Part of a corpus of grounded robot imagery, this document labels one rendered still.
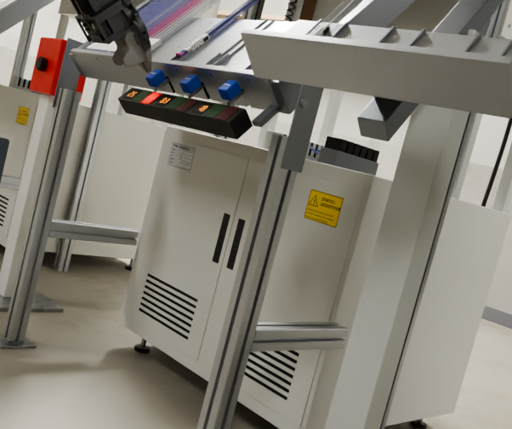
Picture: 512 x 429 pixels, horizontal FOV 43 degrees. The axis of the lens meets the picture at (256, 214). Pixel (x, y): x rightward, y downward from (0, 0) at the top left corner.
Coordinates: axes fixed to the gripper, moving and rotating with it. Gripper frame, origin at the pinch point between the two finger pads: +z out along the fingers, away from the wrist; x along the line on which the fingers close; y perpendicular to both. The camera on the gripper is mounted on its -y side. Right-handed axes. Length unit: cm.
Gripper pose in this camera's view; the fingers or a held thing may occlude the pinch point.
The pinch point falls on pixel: (148, 64)
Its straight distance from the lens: 129.9
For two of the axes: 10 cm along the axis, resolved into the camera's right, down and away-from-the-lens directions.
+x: 6.8, 2.4, -7.0
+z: 3.4, 7.4, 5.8
